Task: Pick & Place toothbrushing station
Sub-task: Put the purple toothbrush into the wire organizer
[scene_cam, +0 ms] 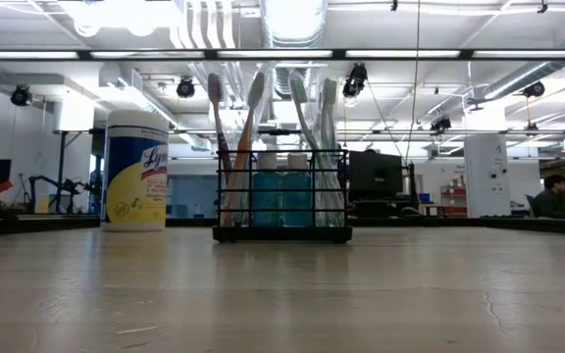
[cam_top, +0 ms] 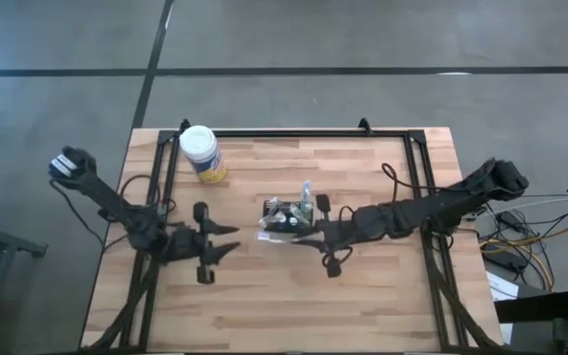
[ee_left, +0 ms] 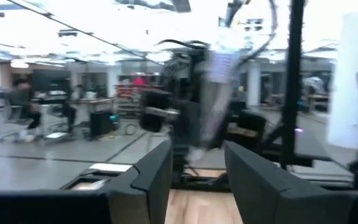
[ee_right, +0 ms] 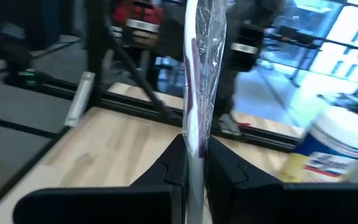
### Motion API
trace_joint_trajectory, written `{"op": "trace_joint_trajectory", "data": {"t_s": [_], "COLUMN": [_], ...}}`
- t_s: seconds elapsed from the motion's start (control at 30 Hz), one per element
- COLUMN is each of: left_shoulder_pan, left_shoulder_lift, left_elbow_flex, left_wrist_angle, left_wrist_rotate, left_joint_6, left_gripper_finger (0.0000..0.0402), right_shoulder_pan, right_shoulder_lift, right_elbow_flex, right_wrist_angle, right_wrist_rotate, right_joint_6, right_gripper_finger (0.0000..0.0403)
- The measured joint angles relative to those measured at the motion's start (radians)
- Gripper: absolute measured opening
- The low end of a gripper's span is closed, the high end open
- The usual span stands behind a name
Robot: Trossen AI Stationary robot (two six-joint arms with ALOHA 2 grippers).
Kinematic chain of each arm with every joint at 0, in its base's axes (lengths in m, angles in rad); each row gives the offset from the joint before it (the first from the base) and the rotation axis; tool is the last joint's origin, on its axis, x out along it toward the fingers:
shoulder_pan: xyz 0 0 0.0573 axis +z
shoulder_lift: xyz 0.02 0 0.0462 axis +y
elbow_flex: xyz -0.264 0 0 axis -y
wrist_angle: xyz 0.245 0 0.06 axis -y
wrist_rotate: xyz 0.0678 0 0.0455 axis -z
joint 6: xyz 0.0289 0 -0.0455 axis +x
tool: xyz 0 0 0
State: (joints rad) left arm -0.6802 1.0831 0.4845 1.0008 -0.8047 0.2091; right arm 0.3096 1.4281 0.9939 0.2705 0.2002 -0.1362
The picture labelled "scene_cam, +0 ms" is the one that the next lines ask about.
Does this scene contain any person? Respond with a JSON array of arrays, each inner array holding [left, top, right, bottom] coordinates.
[[532, 174, 565, 220]]

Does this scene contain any red shelving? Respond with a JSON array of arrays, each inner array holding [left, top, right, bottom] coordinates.
[[440, 184, 469, 218]]

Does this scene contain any black wire caddy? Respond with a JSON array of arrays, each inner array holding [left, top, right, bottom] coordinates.
[[212, 148, 354, 245]]

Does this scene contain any white column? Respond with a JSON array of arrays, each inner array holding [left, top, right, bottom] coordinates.
[[463, 134, 512, 218]]

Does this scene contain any green toothbrush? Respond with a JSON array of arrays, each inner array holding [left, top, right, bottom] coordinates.
[[319, 76, 345, 227], [288, 73, 346, 227]]

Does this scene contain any Lysol wipes canister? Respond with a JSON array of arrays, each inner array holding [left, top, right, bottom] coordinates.
[[100, 109, 170, 232]]

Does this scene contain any blue mouthwash bottle white cap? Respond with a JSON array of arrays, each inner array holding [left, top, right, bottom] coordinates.
[[281, 152, 313, 229], [251, 151, 283, 229]]

